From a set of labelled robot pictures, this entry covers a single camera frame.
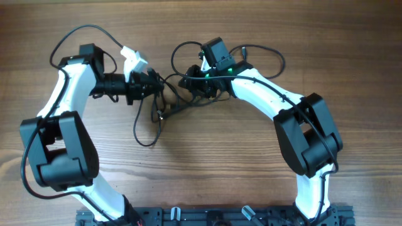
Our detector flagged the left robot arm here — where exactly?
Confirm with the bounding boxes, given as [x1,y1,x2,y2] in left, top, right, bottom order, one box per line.
[20,43,164,225]

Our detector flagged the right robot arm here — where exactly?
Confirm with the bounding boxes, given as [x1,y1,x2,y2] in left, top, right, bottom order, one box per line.
[178,37,343,225]

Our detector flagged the right camera black cable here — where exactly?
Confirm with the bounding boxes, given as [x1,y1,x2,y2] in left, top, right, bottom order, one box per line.
[170,41,339,225]

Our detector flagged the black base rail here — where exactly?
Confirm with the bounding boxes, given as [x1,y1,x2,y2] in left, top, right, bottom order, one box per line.
[75,205,356,226]

